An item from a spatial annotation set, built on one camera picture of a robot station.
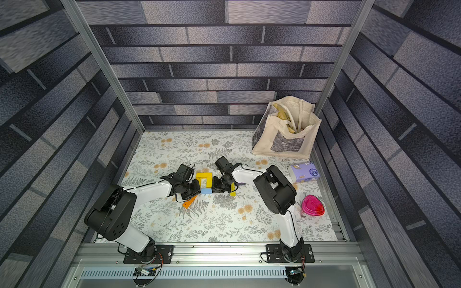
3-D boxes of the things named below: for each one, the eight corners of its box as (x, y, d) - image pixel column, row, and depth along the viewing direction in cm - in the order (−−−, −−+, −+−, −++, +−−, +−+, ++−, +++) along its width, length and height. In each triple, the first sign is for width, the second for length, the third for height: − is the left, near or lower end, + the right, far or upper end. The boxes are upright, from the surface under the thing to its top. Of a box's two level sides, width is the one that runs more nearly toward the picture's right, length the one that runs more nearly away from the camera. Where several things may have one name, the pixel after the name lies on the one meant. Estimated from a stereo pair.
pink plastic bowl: (299, 219, 85) (306, 211, 76) (301, 203, 90) (308, 193, 81) (314, 225, 83) (324, 217, 75) (315, 208, 88) (325, 199, 80)
